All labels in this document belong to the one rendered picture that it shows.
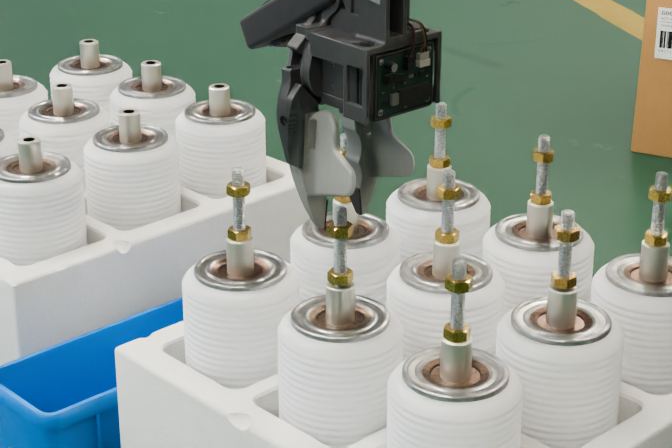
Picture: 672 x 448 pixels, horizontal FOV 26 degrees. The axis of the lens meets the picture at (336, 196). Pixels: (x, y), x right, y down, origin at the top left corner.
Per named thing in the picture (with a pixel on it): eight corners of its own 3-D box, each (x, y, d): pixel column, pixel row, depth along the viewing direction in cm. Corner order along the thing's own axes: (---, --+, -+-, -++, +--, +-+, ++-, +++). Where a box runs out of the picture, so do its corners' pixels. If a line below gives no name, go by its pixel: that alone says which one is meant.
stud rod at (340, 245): (349, 300, 110) (349, 208, 107) (338, 304, 109) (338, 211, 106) (341, 295, 111) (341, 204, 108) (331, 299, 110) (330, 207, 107)
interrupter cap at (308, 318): (294, 299, 114) (294, 291, 114) (390, 301, 114) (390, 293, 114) (286, 345, 107) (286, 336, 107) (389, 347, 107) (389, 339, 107)
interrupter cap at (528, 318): (545, 357, 106) (546, 349, 105) (491, 315, 112) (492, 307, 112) (631, 337, 109) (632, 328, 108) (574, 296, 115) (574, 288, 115)
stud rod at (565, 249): (570, 306, 109) (576, 213, 106) (557, 307, 109) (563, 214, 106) (566, 300, 110) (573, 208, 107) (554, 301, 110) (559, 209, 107)
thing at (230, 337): (203, 501, 120) (195, 304, 113) (179, 442, 128) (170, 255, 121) (315, 482, 122) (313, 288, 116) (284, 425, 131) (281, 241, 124)
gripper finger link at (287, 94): (284, 170, 102) (297, 47, 99) (270, 165, 103) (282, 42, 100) (334, 164, 105) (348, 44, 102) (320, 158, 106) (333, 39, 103)
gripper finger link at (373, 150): (401, 233, 105) (390, 117, 101) (346, 209, 109) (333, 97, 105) (432, 216, 107) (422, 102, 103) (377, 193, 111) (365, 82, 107)
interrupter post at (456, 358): (444, 368, 104) (445, 327, 103) (476, 374, 103) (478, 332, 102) (434, 383, 102) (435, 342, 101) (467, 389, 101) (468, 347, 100)
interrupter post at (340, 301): (325, 315, 112) (325, 276, 111) (356, 316, 112) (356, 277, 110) (323, 329, 110) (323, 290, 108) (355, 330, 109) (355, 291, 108)
